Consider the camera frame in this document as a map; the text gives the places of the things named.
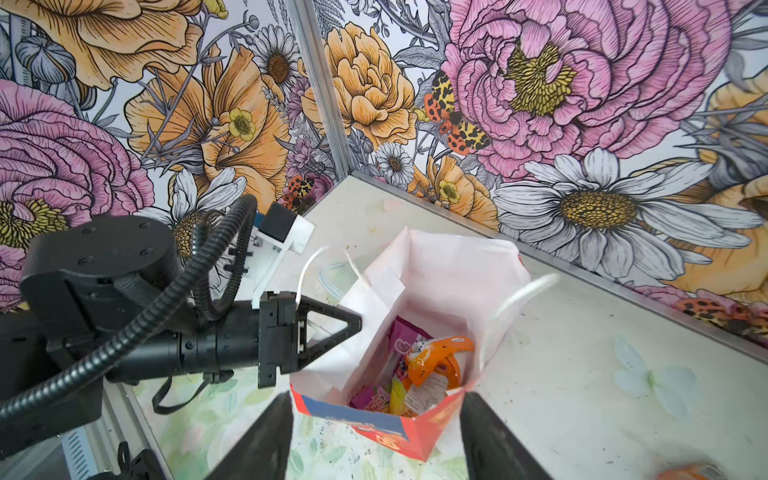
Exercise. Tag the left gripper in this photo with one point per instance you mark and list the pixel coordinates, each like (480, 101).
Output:
(279, 337)

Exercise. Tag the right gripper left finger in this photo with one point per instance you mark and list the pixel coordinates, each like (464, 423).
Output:
(263, 450)

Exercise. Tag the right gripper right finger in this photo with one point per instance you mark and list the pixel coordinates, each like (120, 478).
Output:
(492, 451)

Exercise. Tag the purple snack packet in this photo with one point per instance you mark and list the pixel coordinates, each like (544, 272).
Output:
(387, 394)

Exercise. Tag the orange snack packet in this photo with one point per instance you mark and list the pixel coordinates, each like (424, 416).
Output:
(426, 373)
(694, 471)

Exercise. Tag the red paper gift bag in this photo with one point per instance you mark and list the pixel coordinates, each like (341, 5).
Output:
(434, 311)

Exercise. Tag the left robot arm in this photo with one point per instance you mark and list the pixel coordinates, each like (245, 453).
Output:
(111, 301)

